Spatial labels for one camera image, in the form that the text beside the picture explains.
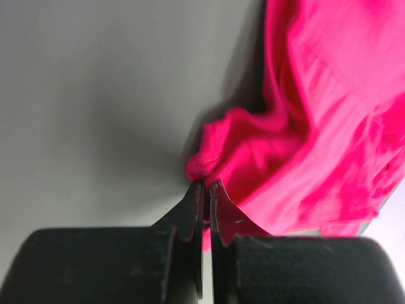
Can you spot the magenta t-shirt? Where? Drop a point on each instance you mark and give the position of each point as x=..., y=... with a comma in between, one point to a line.
x=329, y=148

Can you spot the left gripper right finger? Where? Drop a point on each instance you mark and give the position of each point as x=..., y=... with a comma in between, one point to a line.
x=252, y=266

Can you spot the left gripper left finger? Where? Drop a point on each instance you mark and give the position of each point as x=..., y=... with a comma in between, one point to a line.
x=161, y=263

